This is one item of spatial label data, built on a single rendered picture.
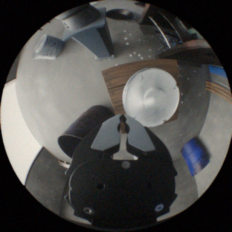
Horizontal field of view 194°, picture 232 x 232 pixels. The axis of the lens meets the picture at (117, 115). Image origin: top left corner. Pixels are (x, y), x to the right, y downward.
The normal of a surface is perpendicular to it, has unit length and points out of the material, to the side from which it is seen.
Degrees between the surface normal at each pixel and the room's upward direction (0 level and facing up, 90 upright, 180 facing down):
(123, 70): 0
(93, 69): 0
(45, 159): 90
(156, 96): 0
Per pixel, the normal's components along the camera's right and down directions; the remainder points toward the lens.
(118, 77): -0.04, 0.47
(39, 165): 0.95, -0.26
